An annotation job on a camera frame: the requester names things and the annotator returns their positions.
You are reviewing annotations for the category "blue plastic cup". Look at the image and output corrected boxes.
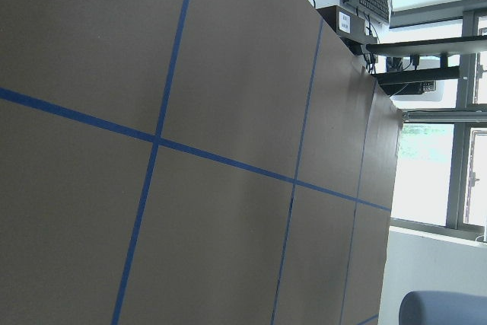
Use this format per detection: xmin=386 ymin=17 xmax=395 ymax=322
xmin=399 ymin=291 xmax=486 ymax=324

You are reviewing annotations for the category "black box with white label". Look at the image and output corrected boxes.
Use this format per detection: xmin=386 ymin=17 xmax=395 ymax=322
xmin=317 ymin=5 xmax=377 ymax=44

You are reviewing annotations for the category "black monitor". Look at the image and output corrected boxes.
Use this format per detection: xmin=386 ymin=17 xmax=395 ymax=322
xmin=363 ymin=36 xmax=486 ymax=57

